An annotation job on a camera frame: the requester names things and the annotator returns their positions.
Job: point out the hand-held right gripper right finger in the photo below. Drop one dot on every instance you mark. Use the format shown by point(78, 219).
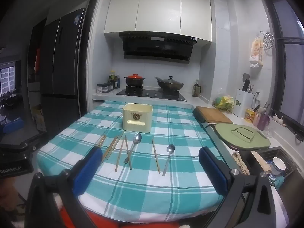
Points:
point(213, 172)

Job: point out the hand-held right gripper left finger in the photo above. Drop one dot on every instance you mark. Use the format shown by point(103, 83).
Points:
point(86, 173)

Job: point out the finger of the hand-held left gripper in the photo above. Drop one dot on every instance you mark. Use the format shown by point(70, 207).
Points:
point(26, 146)
point(14, 125)

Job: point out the stainless steel spoon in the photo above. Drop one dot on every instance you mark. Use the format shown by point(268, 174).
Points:
point(170, 149)
point(137, 138)

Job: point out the cream utensil holder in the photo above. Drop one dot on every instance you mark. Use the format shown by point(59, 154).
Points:
point(137, 118)

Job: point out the green plastic cutting board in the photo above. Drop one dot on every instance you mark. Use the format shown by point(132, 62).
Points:
point(225, 139)

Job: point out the person's red clothing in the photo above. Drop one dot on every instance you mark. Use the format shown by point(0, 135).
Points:
point(99, 220)

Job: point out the wooden cutting board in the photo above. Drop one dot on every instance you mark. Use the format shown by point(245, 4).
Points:
point(213, 115)

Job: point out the dark grey mat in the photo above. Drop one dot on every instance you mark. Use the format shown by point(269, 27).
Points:
point(198, 116)

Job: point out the teal checkered tablecloth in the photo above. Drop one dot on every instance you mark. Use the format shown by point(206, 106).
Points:
point(147, 190)

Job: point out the teal dish cloth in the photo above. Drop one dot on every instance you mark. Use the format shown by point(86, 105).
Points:
point(277, 181)

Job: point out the white blue bowl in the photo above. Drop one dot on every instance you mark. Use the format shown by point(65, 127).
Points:
point(277, 165)

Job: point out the pink cup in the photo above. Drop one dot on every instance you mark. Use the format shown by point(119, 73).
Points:
point(255, 121)

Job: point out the yellow printed tin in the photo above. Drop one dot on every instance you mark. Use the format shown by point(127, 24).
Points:
point(249, 116)

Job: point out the dark grey refrigerator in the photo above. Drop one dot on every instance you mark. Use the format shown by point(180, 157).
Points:
point(61, 76)

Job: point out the plastic bag of yellow cloths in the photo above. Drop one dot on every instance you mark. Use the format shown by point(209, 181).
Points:
point(223, 103)

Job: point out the purple bottle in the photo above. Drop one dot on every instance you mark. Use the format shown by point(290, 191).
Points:
point(262, 122)

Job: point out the white knife holder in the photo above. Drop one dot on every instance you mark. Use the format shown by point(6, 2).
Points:
point(243, 104)

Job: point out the black kitchen sink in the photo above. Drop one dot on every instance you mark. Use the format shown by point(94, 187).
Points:
point(288, 163)

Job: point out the garlic bulbs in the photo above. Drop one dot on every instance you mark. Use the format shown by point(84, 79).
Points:
point(278, 119)

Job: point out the green glass jug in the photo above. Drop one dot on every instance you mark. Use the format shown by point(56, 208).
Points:
point(196, 90)

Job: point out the row of spice jars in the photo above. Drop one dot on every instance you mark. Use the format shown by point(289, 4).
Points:
point(104, 88)

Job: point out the dark sauce bottle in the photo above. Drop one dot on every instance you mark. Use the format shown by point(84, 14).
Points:
point(116, 82)
point(111, 78)

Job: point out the black wok with lid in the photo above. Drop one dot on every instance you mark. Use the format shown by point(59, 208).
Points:
point(169, 83)

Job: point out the black spatula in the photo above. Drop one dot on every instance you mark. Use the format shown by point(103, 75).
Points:
point(245, 78)

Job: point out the black gas cooktop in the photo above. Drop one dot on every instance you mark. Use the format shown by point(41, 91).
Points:
point(152, 94)

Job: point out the black clay pot red lid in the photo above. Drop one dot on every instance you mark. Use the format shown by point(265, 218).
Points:
point(134, 79)

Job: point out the dark window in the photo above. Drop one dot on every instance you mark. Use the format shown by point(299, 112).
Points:
point(291, 76)

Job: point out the hanging printed packet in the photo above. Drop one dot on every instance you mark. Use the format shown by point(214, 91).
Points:
point(256, 52)

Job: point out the black range hood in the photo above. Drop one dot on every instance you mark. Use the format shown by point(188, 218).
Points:
point(156, 47)

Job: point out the metal steamer rack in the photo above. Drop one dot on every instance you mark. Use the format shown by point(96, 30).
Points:
point(268, 40)

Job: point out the white wall cabinet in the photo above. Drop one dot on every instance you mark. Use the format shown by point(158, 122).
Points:
point(158, 11)

